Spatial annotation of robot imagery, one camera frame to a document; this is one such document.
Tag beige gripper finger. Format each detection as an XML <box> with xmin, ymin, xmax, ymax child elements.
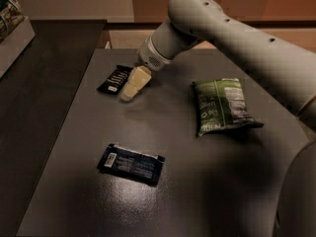
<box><xmin>119</xmin><ymin>66</ymin><xmax>152</xmax><ymax>102</ymax></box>

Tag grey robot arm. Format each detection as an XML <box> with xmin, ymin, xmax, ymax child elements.
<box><xmin>136</xmin><ymin>0</ymin><xmax>316</xmax><ymax>237</ymax></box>

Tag black rxbar chocolate bar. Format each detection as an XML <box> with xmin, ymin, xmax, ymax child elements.
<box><xmin>97</xmin><ymin>65</ymin><xmax>132</xmax><ymax>95</ymax></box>

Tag green chip bag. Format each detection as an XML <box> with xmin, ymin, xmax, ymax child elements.
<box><xmin>193</xmin><ymin>78</ymin><xmax>264</xmax><ymax>136</ymax></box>

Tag dark blue snack bar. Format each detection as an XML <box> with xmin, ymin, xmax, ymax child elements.
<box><xmin>97</xmin><ymin>143</ymin><xmax>165</xmax><ymax>186</ymax></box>

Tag dark side table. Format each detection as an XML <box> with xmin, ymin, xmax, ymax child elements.
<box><xmin>0</xmin><ymin>20</ymin><xmax>106</xmax><ymax>237</ymax></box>

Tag white display box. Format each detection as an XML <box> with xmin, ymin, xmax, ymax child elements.
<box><xmin>0</xmin><ymin>17</ymin><xmax>36</xmax><ymax>78</ymax></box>

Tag snack packs in box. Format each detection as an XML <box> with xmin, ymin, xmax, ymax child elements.
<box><xmin>0</xmin><ymin>0</ymin><xmax>25</xmax><ymax>42</ymax></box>

